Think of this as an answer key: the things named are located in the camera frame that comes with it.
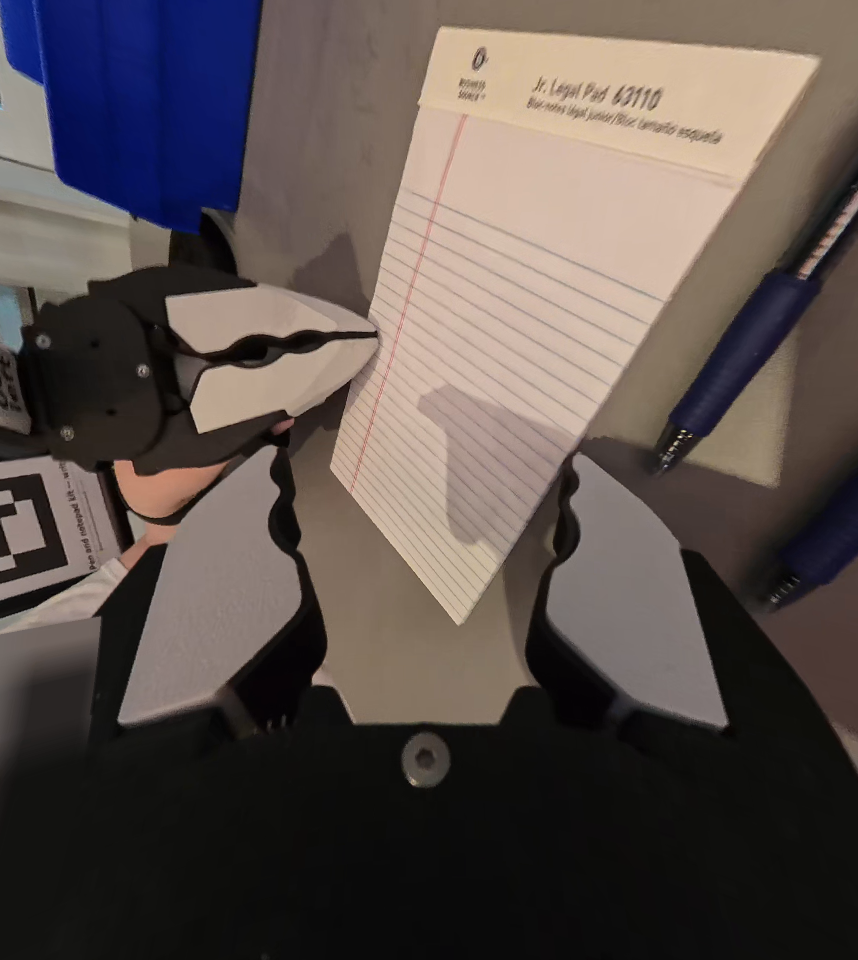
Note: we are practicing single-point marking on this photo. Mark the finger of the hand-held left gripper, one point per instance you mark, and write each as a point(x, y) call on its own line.
point(271, 386)
point(248, 319)

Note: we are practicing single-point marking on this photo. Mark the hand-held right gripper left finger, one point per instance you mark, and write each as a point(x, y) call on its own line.
point(211, 607)

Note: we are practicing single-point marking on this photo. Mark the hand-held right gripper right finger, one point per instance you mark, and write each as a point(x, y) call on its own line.
point(624, 607)

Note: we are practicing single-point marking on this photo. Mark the blue retractable pen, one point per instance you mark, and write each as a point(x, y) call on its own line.
point(744, 345)
point(841, 525)

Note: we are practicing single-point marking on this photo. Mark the white lined legal notepad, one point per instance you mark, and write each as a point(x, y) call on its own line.
point(534, 300)

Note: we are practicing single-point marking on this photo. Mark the person's left hand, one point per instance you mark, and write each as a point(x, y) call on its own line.
point(166, 487)

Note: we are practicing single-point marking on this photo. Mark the person's white shirt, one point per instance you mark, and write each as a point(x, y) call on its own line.
point(61, 600)

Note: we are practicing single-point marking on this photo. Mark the black framed code sign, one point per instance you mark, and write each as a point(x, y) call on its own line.
point(1, 540)

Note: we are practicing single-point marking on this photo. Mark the blue plastic bin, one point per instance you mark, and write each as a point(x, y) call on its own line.
point(143, 112)

